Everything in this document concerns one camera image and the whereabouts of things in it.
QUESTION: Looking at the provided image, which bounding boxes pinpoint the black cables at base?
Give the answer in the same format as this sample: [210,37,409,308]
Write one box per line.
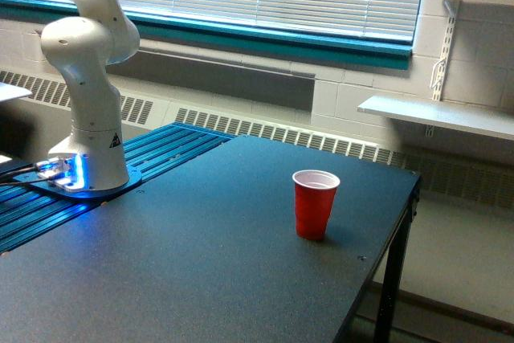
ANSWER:
[0,162,51,187]

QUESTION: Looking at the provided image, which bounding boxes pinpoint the blue slotted aluminium rail platform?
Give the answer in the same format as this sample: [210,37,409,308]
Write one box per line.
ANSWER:
[1,123,233,252]

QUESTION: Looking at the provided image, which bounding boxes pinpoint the blue round robot base plate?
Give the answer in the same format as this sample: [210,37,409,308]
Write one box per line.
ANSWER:
[14,166,142,201]

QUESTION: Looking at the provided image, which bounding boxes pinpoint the white baseboard heater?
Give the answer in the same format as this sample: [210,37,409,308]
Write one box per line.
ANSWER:
[0,70,514,210]

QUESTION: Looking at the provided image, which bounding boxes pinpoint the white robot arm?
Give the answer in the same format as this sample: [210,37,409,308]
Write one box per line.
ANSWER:
[41,0,140,193]

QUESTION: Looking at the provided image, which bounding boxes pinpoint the white slotted shelf rail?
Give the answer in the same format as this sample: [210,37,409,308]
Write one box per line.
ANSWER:
[431,0,469,102]

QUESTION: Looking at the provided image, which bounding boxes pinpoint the red plastic cup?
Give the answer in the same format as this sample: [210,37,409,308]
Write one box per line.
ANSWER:
[292,169,341,241]

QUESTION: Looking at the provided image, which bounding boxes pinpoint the teal window sill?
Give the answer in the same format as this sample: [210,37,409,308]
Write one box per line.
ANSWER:
[0,0,414,71]

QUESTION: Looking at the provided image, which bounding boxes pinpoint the white desk edge at left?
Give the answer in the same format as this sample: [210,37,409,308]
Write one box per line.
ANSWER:
[0,83,32,102]

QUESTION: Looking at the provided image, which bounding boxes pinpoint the lower white wall shelf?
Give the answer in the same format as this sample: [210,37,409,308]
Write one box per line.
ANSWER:
[357,96,513,141]

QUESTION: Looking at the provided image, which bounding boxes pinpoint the black table leg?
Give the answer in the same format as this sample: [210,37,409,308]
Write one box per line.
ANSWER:
[373,182,420,342]

